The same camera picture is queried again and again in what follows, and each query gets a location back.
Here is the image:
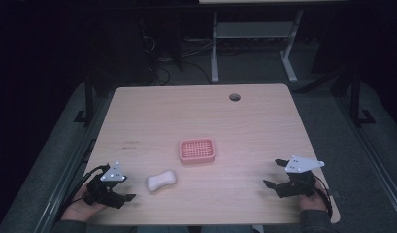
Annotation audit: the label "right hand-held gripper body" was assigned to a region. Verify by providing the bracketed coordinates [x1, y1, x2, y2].
[275, 155, 326, 199]

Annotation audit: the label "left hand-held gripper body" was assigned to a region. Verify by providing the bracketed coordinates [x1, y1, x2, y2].
[83, 161, 128, 210]

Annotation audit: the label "white soap bar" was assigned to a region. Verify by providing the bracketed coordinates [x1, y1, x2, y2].
[146, 169, 178, 193]

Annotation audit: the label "pink soap dish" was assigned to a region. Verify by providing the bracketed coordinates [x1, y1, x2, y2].
[179, 137, 216, 165]

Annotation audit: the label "person's right hand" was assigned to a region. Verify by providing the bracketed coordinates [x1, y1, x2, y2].
[298, 181, 330, 214]

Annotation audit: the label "person's left hand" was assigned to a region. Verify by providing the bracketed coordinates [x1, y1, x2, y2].
[60, 184, 107, 223]

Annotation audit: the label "black metal stand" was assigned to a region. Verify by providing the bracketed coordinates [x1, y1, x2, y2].
[347, 66, 377, 128]
[73, 72, 97, 126]

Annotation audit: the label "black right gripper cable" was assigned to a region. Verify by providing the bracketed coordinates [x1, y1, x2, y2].
[311, 174, 334, 218]

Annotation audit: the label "grey metal rail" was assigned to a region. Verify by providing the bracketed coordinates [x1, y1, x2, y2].
[32, 93, 115, 233]
[335, 95, 397, 215]

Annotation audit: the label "black floor cables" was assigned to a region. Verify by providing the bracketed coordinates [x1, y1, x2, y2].
[141, 33, 214, 87]

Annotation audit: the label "white metal table frame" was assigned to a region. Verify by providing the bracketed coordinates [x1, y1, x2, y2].
[210, 9, 305, 84]

